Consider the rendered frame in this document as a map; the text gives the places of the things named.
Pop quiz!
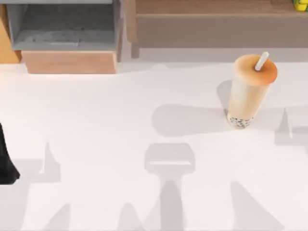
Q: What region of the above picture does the pale wooden drawer front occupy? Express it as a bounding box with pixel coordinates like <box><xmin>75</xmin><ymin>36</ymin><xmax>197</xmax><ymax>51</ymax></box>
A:
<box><xmin>21</xmin><ymin>50</ymin><xmax>118</xmax><ymax>74</ymax></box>

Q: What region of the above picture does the bubble tea cup with straw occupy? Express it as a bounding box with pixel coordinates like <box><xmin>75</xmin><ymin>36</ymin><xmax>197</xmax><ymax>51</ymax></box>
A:
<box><xmin>226</xmin><ymin>51</ymin><xmax>278</xmax><ymax>130</ymax></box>

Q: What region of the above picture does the yellow and green object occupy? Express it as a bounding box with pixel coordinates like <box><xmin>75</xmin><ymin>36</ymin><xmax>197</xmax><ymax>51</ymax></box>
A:
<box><xmin>293</xmin><ymin>0</ymin><xmax>308</xmax><ymax>12</ymax></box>

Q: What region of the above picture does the grey pulled-out drawer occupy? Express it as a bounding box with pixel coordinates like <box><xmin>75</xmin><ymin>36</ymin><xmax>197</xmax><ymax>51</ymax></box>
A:
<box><xmin>5</xmin><ymin>0</ymin><xmax>125</xmax><ymax>51</ymax></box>

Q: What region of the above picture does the wooden open shelf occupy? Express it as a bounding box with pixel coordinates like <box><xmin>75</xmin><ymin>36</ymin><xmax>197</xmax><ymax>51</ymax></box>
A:
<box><xmin>127</xmin><ymin>0</ymin><xmax>308</xmax><ymax>59</ymax></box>

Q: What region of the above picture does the wooden cupboard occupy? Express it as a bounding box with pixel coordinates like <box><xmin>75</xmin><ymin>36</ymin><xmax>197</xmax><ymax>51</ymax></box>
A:
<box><xmin>0</xmin><ymin>4</ymin><xmax>23</xmax><ymax>64</ymax></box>

